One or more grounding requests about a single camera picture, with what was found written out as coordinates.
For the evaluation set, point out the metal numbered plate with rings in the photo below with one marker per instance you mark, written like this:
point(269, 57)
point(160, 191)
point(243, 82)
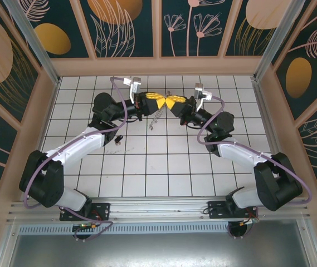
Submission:
point(156, 119)

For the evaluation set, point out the black-headed key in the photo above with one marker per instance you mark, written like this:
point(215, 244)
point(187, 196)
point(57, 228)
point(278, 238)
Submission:
point(119, 138)

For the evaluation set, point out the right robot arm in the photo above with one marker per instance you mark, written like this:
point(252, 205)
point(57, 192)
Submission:
point(239, 151)

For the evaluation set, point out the grey metal sheet panel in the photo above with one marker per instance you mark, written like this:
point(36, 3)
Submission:
point(158, 250)

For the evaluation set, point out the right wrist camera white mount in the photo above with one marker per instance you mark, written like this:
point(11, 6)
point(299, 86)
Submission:
point(198, 89)

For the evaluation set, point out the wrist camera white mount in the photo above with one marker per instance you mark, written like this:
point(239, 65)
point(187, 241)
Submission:
point(198, 89)
point(134, 84)

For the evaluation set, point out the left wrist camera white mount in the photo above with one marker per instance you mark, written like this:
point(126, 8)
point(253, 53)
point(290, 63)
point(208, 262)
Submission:
point(134, 84)

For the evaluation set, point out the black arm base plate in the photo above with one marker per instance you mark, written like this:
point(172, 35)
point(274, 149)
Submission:
point(102, 208)
point(216, 208)

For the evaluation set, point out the aluminium corner post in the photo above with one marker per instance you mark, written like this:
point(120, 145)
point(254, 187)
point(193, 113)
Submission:
point(278, 41)
point(36, 47)

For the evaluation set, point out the aluminium frame rail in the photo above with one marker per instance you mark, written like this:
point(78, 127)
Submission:
point(158, 207)

